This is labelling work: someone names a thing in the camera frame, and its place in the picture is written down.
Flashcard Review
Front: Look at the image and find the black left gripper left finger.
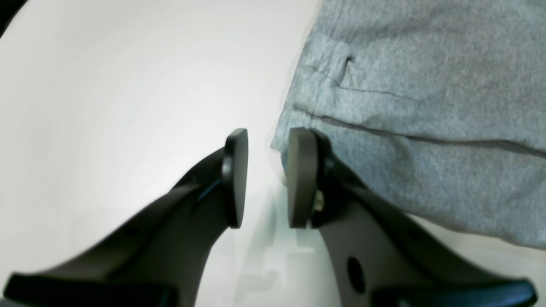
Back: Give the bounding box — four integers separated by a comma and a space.
3, 128, 248, 307

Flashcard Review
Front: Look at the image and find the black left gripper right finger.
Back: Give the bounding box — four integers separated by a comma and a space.
287, 127, 538, 307

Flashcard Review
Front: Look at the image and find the grey T-shirt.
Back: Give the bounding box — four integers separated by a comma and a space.
271, 0, 546, 249

